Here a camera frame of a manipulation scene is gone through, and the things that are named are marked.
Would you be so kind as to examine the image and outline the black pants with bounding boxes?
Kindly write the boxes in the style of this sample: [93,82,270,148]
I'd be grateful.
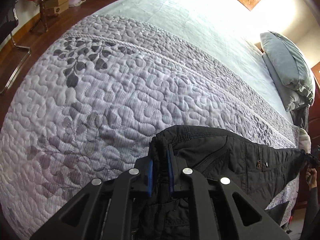
[130,125,311,240]

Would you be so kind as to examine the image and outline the person's right forearm dark sleeve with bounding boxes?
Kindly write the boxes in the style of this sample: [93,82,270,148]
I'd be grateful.
[300,187,319,239]

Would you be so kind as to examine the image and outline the person's right hand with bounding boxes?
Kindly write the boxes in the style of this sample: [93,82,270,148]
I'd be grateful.
[306,166,317,190]

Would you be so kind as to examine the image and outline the white fleece blanket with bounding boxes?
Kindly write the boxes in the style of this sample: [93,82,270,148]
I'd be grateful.
[298,128,311,154]

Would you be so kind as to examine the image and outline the wooden headboard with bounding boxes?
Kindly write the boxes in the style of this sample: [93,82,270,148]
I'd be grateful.
[296,63,320,209]

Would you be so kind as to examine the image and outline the grey pillow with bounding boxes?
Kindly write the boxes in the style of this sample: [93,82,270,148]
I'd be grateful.
[260,31,316,112]

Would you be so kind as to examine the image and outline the grey quilted floral bedspread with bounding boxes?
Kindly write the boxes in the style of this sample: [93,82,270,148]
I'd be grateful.
[1,15,299,239]

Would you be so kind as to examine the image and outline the wooden coat stand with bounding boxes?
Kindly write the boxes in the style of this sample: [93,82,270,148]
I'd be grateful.
[29,0,48,33]

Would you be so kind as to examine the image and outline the cardboard boxes stack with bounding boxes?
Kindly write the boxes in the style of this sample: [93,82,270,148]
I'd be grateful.
[44,0,70,16]

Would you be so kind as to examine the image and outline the metal frame chair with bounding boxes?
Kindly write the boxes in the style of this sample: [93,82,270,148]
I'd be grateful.
[1,0,31,95]

